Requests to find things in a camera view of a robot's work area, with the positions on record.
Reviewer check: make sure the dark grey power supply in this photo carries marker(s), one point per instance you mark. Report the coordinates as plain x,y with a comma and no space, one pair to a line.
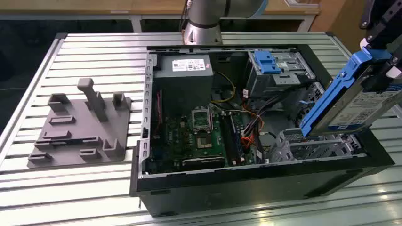
182,87

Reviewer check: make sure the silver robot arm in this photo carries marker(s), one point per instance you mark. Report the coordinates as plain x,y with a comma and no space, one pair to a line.
204,23

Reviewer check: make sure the black PC case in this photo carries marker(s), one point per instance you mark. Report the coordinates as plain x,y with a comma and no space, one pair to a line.
252,188

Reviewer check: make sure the blue drive bay latch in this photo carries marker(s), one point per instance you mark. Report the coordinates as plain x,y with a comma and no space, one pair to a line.
268,63

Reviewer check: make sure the wooden bench with white frame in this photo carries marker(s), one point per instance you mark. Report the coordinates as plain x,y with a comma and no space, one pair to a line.
94,9

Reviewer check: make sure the hard disk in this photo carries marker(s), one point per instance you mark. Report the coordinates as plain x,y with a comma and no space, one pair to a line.
349,106

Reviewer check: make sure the green motherboard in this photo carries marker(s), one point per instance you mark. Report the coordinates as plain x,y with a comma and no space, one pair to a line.
176,141

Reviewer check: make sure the grey parts rack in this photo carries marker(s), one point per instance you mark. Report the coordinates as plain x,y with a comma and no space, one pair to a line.
78,122

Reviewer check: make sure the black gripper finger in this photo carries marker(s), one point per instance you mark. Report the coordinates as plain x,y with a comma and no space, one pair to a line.
384,33
381,75

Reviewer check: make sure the metal optical drive cage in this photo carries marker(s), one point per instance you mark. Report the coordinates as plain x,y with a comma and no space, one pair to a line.
289,70

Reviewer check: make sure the black graphics card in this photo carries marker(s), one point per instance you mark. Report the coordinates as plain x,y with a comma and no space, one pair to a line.
204,162

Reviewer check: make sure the brown wooden panel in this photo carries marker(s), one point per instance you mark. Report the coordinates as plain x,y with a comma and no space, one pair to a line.
340,16

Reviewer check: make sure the metal disk bay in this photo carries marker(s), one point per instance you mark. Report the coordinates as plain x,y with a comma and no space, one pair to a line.
314,148

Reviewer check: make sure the CPU socket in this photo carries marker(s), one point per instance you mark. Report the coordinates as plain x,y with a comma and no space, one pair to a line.
206,142

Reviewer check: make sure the black RAM slot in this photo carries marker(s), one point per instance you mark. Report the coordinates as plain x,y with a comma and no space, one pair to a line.
232,139
240,139
236,139
228,139

